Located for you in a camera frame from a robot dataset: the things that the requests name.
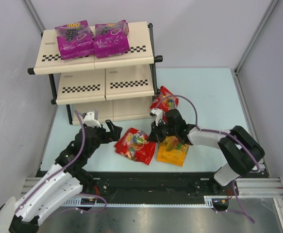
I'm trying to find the red fruit candy bag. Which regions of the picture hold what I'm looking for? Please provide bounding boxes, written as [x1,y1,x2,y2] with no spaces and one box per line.
[114,128,156,165]
[150,86,179,122]

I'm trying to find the purple grape candy bag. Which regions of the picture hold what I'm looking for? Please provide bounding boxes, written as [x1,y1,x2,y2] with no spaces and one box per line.
[55,20,95,60]
[93,20,130,58]

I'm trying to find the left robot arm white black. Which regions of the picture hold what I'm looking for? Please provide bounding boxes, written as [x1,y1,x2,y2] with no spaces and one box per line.
[9,120,122,233]

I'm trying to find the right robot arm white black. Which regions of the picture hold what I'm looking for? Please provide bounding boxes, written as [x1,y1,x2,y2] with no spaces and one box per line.
[148,108,265,186]

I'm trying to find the orange mango candy bag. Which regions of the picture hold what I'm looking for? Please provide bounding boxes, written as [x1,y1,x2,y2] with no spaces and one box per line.
[157,136,190,166]

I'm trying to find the red fruit candy bag upright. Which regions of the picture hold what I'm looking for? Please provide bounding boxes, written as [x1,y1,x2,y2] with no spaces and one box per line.
[150,86,179,122]

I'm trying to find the beige three-tier shelf rack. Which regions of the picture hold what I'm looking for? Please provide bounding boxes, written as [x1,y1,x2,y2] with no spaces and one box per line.
[28,21,163,125]

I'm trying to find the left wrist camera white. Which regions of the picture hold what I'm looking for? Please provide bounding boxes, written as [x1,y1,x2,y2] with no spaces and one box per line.
[83,110,101,128]

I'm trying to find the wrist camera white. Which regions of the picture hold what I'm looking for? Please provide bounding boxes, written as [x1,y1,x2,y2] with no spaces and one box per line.
[150,108,166,127]
[83,110,101,128]

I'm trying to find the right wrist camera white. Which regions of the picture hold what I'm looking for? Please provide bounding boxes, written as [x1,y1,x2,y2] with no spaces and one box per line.
[150,108,166,127]

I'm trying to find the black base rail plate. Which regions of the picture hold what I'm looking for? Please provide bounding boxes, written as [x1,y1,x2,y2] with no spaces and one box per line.
[34,169,270,212]

